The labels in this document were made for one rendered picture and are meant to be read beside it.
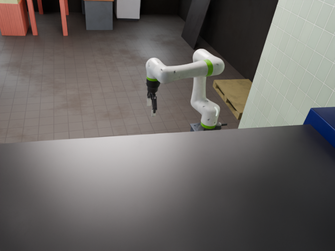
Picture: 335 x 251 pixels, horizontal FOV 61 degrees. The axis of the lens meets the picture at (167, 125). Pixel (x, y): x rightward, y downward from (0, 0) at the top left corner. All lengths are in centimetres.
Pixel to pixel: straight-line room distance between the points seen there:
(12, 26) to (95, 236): 720
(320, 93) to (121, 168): 177
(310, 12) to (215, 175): 184
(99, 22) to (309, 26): 625
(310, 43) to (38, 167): 203
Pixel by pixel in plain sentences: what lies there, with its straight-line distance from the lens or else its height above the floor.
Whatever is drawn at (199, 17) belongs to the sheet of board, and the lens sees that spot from 732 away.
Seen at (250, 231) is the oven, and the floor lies 210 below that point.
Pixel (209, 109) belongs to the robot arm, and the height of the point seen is 144.
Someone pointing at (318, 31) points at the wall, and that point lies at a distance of 232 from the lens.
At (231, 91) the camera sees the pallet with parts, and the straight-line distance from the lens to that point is 535.
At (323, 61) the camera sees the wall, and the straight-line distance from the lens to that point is 226.
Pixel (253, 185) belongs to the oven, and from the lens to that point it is 75.
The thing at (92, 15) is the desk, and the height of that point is 38.
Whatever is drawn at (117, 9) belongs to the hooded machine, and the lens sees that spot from 878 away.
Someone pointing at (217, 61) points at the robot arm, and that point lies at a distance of 202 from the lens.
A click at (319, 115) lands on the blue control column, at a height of 215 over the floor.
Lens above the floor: 262
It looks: 36 degrees down
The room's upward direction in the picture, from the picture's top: 7 degrees clockwise
